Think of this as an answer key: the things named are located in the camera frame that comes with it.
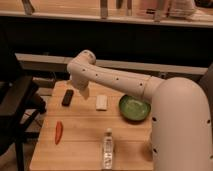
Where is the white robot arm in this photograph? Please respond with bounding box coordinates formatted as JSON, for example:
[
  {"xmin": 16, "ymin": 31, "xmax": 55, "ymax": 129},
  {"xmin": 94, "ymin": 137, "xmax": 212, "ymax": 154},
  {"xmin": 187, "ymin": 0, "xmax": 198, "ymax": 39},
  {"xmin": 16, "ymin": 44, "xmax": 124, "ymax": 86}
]
[{"xmin": 67, "ymin": 50, "xmax": 213, "ymax": 171}]

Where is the green bowl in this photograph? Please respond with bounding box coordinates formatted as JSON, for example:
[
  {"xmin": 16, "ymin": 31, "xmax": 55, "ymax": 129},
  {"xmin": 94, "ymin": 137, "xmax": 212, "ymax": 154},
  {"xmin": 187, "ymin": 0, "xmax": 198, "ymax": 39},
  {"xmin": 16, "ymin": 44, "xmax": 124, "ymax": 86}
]
[{"xmin": 119, "ymin": 95, "xmax": 151, "ymax": 121}]

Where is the white rectangular block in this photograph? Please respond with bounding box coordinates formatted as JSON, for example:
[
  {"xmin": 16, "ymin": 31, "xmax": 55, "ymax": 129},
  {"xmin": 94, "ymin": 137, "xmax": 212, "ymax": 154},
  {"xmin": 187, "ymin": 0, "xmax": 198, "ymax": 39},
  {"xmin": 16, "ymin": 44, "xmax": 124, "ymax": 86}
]
[{"xmin": 96, "ymin": 95, "xmax": 108, "ymax": 111}]

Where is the red chili pepper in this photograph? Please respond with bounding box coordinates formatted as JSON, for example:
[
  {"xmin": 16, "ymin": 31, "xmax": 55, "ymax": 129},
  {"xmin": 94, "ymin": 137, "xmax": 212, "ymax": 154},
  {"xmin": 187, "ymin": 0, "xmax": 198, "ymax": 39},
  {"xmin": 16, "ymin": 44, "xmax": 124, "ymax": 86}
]
[{"xmin": 55, "ymin": 121, "xmax": 63, "ymax": 145}]

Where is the wooden table board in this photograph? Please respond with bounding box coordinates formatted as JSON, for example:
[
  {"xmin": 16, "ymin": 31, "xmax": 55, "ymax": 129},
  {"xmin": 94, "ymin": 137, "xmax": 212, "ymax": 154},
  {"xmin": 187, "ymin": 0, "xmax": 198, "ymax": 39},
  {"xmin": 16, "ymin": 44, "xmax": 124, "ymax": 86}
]
[{"xmin": 30, "ymin": 81, "xmax": 153, "ymax": 171}]

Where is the black eraser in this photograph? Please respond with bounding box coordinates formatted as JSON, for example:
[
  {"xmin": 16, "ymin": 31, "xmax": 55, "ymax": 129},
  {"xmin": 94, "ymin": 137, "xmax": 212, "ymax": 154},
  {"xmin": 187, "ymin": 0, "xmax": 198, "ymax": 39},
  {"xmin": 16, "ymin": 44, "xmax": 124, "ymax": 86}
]
[{"xmin": 62, "ymin": 89, "xmax": 74, "ymax": 106}]

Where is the yellowish pusher tip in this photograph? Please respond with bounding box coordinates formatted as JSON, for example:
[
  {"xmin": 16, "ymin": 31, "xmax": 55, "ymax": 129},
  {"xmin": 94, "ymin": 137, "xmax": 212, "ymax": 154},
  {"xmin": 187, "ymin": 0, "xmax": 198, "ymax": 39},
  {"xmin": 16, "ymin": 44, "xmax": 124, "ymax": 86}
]
[{"xmin": 79, "ymin": 88, "xmax": 89, "ymax": 100}]

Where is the black chair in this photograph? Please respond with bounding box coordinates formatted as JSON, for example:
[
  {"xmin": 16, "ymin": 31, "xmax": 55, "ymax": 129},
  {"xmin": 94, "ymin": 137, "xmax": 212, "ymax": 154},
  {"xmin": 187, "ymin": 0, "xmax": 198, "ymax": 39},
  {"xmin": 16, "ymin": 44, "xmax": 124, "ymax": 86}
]
[{"xmin": 0, "ymin": 50, "xmax": 46, "ymax": 171}]

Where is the clear plastic bottle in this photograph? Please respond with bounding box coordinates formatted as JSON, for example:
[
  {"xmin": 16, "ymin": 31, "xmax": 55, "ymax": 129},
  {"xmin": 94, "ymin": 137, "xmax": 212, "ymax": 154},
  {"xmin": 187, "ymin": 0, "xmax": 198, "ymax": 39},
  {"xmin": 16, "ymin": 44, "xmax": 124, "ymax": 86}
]
[{"xmin": 102, "ymin": 128, "xmax": 114, "ymax": 171}]

